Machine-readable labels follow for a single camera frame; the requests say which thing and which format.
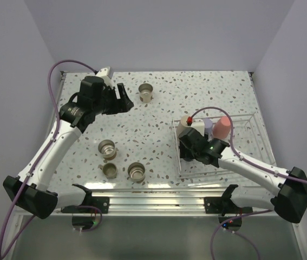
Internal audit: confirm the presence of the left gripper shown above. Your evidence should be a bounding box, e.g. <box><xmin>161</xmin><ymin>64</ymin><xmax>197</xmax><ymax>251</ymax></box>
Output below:
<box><xmin>93</xmin><ymin>83</ymin><xmax>133</xmax><ymax>115</ymax></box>

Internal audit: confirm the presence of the cream metal cup brown band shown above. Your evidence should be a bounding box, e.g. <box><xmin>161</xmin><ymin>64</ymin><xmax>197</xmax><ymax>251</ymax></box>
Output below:
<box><xmin>138</xmin><ymin>83</ymin><xmax>153</xmax><ymax>103</ymax></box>

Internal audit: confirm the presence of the lilac plastic cup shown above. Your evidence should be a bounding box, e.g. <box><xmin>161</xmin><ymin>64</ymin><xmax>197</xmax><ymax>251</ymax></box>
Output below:
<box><xmin>202</xmin><ymin>118</ymin><xmax>213</xmax><ymax>137</ymax></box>

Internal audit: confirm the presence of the pink plastic cup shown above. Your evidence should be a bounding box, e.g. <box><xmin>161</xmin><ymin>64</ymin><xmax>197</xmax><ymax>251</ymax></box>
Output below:
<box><xmin>212</xmin><ymin>116</ymin><xmax>232</xmax><ymax>140</ymax></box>

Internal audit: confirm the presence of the dark blue mug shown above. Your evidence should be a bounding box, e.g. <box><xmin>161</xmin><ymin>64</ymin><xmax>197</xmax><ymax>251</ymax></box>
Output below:
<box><xmin>182</xmin><ymin>156</ymin><xmax>193</xmax><ymax>162</ymax></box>

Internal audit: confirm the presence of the beige plastic cup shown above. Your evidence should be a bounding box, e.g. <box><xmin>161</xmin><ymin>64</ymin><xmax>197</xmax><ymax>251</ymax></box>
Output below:
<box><xmin>176</xmin><ymin>115</ymin><xmax>189</xmax><ymax>136</ymax></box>

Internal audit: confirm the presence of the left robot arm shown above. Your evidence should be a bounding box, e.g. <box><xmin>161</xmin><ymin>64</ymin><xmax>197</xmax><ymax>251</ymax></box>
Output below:
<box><xmin>3</xmin><ymin>76</ymin><xmax>134</xmax><ymax>219</ymax></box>

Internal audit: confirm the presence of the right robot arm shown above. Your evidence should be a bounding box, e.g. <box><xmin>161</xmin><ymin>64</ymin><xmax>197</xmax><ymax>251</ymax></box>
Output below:
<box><xmin>179</xmin><ymin>128</ymin><xmax>307</xmax><ymax>223</ymax></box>

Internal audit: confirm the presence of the clear acrylic dish rack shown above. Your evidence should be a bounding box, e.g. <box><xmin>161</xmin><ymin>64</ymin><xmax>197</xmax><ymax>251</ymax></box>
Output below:
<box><xmin>171</xmin><ymin>111</ymin><xmax>277</xmax><ymax>180</ymax></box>

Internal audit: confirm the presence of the steel cup brown base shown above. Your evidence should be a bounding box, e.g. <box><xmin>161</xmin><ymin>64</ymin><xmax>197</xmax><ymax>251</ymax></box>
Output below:
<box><xmin>98</xmin><ymin>140</ymin><xmax>116</xmax><ymax>160</ymax></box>

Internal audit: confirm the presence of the steel cup front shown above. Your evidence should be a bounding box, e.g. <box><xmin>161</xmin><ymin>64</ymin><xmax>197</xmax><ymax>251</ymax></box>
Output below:
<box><xmin>127</xmin><ymin>162</ymin><xmax>145</xmax><ymax>183</ymax></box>

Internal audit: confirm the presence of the small steel mug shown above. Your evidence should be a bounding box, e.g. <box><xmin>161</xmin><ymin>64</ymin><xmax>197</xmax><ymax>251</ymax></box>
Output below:
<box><xmin>98</xmin><ymin>162</ymin><xmax>118</xmax><ymax>179</ymax></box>

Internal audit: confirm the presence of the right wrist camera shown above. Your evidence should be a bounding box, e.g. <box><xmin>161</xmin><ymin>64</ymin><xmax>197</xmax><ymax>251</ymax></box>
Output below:
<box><xmin>186</xmin><ymin>116</ymin><xmax>205</xmax><ymax>136</ymax></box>

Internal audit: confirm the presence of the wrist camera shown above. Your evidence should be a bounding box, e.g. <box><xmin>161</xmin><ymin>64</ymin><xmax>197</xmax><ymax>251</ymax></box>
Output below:
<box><xmin>186</xmin><ymin>116</ymin><xmax>205</xmax><ymax>136</ymax></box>
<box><xmin>95</xmin><ymin>66</ymin><xmax>114</xmax><ymax>88</ymax></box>

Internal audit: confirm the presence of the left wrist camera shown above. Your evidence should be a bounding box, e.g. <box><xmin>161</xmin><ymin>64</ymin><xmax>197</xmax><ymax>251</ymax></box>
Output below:
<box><xmin>95</xmin><ymin>66</ymin><xmax>114</xmax><ymax>88</ymax></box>

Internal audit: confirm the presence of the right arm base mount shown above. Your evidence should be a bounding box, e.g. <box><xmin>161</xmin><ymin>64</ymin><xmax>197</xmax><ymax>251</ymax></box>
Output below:
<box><xmin>204</xmin><ymin>184</ymin><xmax>253</xmax><ymax>224</ymax></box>

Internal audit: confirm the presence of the aluminium rail frame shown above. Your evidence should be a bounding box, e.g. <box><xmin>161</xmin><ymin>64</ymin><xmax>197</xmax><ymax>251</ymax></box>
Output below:
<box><xmin>1</xmin><ymin>70</ymin><xmax>303</xmax><ymax>260</ymax></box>

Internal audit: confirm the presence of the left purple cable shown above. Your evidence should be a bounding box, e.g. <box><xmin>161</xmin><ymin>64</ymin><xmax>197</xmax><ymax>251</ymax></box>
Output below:
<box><xmin>0</xmin><ymin>60</ymin><xmax>100</xmax><ymax>259</ymax></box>

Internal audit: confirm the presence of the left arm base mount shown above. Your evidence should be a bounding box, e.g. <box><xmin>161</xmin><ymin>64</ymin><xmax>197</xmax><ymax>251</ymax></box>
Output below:
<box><xmin>56</xmin><ymin>184</ymin><xmax>110</xmax><ymax>233</ymax></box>

